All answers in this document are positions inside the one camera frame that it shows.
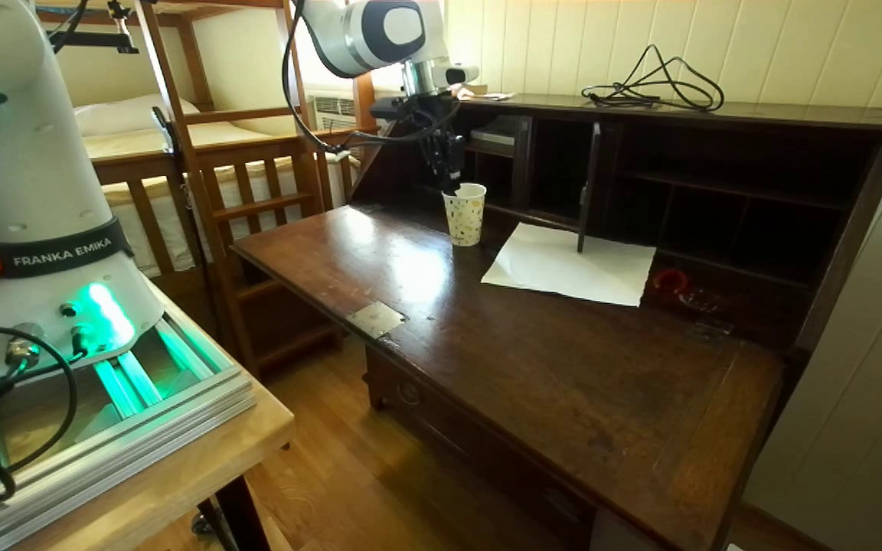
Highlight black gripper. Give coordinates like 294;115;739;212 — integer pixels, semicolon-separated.
370;89;470;195

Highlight white dotted paper cup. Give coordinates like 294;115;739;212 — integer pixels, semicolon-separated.
440;181;489;252

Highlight small clutter on desk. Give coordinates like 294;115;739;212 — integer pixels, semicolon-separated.
453;80;514;104

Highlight white paper sheet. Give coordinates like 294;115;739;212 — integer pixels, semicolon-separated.
478;221;659;310

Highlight small card on desk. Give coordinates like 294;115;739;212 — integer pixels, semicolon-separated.
347;299;407;341

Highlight dark wooden secretary desk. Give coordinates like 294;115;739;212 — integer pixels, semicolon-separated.
226;93;882;551

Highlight red object in cubby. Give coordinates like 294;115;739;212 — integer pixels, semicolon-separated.
652;267;725;316

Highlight white bed mattress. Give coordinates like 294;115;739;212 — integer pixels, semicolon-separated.
0;93;364;282

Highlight light wooden robot table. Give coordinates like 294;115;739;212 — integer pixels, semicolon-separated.
8;289;296;551

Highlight white wall radiator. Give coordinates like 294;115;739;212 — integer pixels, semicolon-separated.
310;93;360;132

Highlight black cable bundle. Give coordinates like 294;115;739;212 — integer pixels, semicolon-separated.
580;41;729;117

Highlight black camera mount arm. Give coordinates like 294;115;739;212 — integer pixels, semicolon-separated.
39;0;143;59

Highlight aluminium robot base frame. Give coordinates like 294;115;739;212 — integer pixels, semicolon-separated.
0;285;260;551

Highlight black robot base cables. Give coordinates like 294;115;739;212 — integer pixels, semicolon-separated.
0;259;84;505

